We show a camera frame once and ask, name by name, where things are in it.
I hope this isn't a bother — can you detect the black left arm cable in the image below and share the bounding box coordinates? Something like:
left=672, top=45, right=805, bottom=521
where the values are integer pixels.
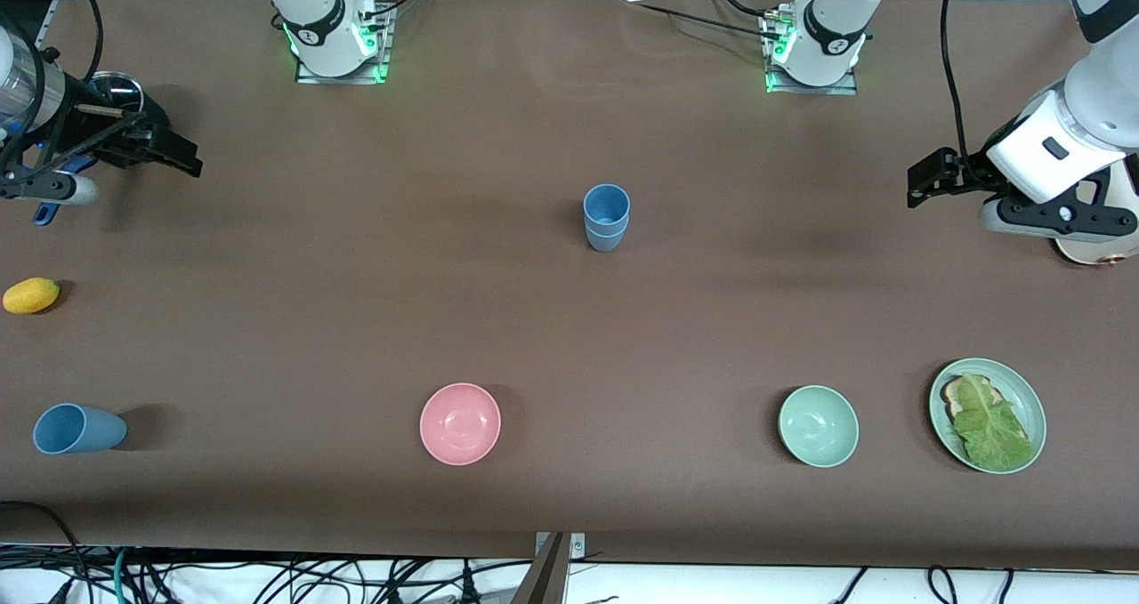
left=940, top=0, right=980, bottom=169

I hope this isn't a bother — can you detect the metal table clamp bracket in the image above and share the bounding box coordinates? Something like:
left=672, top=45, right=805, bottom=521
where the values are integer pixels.
left=534, top=533, right=586, bottom=560

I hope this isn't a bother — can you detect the brown angled post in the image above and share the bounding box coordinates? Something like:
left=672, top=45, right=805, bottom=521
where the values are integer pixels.
left=510, top=533, right=572, bottom=604

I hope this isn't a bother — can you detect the thick black floor cable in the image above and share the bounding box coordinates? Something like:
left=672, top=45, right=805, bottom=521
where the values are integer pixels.
left=0, top=500, right=83, bottom=552

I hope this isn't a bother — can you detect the cream white toaster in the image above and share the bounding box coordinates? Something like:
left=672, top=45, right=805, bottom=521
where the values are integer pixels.
left=1054, top=159, right=1139, bottom=268

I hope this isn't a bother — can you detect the blue cup with white filling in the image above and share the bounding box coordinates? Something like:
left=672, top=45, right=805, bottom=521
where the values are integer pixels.
left=585, top=220, right=630, bottom=254

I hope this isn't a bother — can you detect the mint green plate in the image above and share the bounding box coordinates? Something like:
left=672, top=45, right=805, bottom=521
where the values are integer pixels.
left=928, top=358, right=1048, bottom=476

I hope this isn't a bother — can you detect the mint green bowl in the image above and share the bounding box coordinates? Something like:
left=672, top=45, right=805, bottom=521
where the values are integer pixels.
left=778, top=384, right=860, bottom=469

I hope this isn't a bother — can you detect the brown table cloth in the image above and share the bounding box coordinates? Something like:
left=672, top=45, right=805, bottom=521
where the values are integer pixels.
left=0, top=0, right=1139, bottom=571

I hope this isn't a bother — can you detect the pink bowl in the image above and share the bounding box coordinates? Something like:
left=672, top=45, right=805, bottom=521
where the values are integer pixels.
left=419, top=383, right=503, bottom=467

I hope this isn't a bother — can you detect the green lettuce leaf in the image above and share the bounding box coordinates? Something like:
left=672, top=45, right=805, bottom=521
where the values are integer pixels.
left=952, top=374, right=1038, bottom=470

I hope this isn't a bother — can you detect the blue plastic cup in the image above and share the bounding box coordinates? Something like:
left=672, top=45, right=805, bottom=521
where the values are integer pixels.
left=583, top=183, right=632, bottom=229
left=32, top=403, right=128, bottom=455

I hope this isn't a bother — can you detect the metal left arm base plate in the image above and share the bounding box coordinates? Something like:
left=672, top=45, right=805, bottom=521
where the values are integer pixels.
left=763, top=12, right=860, bottom=96

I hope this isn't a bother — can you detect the glass pot lid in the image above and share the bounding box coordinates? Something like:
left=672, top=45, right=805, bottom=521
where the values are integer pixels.
left=89, top=71, right=145, bottom=116

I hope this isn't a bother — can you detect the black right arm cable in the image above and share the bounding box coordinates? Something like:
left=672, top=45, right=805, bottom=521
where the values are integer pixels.
left=36, top=0, right=104, bottom=85

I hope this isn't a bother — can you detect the yellow lemon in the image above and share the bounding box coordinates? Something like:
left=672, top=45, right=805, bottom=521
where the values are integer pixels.
left=2, top=277, right=61, bottom=316

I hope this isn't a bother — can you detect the dark pot with blue handle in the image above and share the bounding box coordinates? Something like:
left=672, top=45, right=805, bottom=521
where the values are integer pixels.
left=34, top=70, right=172, bottom=228

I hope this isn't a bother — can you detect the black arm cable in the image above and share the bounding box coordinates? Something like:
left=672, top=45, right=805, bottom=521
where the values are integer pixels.
left=36, top=0, right=104, bottom=85
left=940, top=0, right=980, bottom=169

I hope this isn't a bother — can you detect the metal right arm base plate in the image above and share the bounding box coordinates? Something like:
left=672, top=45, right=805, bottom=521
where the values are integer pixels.
left=295, top=4, right=391, bottom=85

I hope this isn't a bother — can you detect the bread slice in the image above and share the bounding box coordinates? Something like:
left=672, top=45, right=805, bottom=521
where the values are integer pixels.
left=943, top=374, right=1006, bottom=423

